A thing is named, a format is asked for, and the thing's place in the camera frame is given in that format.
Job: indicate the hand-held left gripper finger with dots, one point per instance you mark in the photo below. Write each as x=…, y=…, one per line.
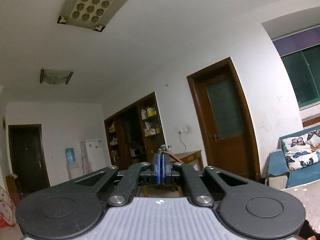
x=164, y=172
x=159, y=172

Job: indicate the brown shoelace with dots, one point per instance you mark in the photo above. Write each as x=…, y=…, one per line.
x=172, y=157

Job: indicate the glass jar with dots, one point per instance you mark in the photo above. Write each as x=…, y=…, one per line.
x=163, y=148

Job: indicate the small white microwave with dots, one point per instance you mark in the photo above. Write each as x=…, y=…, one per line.
x=136, y=152

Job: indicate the dark wooden shelf cabinet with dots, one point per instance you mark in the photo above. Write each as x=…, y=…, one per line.
x=125, y=135

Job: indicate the group of yellow white boxes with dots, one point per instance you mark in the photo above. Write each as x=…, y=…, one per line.
x=150, y=112

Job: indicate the white refrigerator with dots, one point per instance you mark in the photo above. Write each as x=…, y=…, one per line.
x=95, y=155

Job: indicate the brown door with glass pane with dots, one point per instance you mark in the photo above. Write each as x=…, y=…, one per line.
x=225, y=142

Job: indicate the pink hanging cloth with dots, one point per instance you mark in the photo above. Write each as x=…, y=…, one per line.
x=83, y=157

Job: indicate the water dispenser with blue bottle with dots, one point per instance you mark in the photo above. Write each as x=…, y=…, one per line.
x=70, y=155

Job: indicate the blue sofa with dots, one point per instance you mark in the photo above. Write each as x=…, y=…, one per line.
x=277, y=165

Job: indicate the dark entrance door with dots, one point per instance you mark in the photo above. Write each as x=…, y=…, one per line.
x=27, y=160

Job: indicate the small glass ceiling lamp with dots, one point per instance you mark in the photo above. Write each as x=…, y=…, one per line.
x=56, y=77

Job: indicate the butterfly print quilt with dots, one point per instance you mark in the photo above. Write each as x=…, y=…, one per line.
x=302, y=150

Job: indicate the brown wooden box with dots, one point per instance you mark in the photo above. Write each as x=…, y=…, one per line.
x=12, y=190

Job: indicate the polka dot play tent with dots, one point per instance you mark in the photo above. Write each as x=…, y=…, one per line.
x=6, y=210

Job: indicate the green-framed window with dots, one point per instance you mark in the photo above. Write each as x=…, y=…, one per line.
x=305, y=77

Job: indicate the flower-patterned ceiling lamp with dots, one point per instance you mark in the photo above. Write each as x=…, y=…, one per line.
x=100, y=0

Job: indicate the purple roller blind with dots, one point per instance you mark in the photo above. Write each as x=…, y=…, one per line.
x=300, y=42

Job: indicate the wooden wall rail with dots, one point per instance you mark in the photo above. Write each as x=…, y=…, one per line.
x=311, y=122

